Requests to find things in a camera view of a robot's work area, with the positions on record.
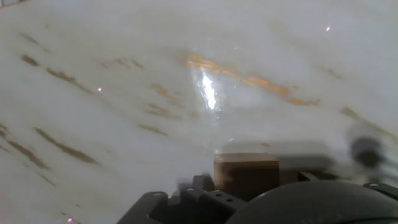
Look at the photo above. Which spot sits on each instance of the marble pattern board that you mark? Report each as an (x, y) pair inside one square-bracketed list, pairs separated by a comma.
[(124, 93)]

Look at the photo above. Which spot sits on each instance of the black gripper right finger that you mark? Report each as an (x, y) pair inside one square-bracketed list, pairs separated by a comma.
[(308, 176)]

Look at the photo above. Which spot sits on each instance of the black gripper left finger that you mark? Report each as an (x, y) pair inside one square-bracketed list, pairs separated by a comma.
[(192, 205)]

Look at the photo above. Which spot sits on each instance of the large wooden cube block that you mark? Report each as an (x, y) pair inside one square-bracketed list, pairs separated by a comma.
[(245, 174)]

